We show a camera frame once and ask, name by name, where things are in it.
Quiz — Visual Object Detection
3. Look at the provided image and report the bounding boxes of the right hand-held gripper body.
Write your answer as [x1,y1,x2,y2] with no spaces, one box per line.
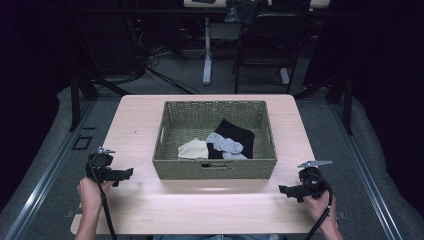
[297,160,334,202]

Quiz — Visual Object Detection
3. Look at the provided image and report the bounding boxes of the dark bag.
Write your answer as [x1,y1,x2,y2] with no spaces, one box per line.
[223,0,260,25]

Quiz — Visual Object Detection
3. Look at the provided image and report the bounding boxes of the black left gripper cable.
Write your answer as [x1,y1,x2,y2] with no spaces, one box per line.
[87,159,118,240]

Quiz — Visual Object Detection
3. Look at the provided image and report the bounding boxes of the person's right hand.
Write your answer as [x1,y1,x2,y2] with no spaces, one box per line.
[304,190,337,229]

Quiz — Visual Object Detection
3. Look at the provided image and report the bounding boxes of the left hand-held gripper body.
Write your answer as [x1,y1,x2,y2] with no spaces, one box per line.
[85,146,116,184]

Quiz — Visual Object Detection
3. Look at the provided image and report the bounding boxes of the person's left hand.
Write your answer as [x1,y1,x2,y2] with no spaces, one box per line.
[76,176,114,219]

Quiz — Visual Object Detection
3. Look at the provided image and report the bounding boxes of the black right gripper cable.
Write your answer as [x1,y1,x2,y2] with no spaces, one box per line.
[303,173,335,240]

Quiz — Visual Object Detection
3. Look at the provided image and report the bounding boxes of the metal floor rail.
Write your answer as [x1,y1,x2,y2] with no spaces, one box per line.
[3,99,98,240]
[328,99,404,240]

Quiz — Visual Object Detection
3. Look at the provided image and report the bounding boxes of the grey sock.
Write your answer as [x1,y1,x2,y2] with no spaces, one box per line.
[205,131,249,161]

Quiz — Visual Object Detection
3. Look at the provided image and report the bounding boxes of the white table leg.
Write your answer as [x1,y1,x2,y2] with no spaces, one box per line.
[202,16,214,86]

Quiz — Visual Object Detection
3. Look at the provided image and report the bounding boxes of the black floor cables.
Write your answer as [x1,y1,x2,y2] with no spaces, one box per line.
[131,19,204,96]

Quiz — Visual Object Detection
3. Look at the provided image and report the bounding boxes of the cream cloth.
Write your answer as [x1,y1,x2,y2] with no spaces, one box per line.
[177,137,210,161]

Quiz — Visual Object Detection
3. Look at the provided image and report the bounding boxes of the black metal stand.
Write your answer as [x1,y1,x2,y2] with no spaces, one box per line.
[293,69,355,136]
[67,64,132,133]

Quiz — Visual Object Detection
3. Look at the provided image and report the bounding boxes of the green woven basket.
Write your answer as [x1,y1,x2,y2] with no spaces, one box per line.
[151,100,279,181]

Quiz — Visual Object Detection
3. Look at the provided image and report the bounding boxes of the black chair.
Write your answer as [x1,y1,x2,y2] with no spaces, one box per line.
[232,12,313,95]

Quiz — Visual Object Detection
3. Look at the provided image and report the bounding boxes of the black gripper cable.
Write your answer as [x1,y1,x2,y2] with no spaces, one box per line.
[87,159,118,240]
[303,173,335,240]

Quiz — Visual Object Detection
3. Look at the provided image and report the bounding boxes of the black cloth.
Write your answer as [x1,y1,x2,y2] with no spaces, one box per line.
[206,118,256,161]

